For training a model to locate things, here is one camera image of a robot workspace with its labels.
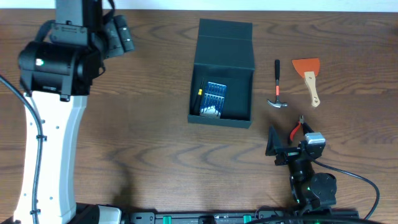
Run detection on black yellow screwdriver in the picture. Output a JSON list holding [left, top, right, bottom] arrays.
[[192, 79, 204, 116]]

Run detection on orange scraper wooden handle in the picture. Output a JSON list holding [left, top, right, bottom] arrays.
[[292, 58, 320, 108]]

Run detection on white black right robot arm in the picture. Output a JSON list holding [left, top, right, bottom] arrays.
[[265, 126, 337, 210]]

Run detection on dark green open box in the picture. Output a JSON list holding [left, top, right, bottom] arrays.
[[188, 19, 255, 128]]

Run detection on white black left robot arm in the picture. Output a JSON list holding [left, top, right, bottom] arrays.
[[11, 0, 134, 223]]

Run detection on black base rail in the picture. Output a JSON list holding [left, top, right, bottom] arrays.
[[121, 208, 359, 224]]

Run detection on blue screwdriver bit case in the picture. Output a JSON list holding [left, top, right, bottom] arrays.
[[199, 82, 227, 118]]

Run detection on red handled pliers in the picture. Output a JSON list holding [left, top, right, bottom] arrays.
[[287, 115, 306, 145]]

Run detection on small claw hammer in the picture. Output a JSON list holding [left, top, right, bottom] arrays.
[[267, 59, 288, 108]]

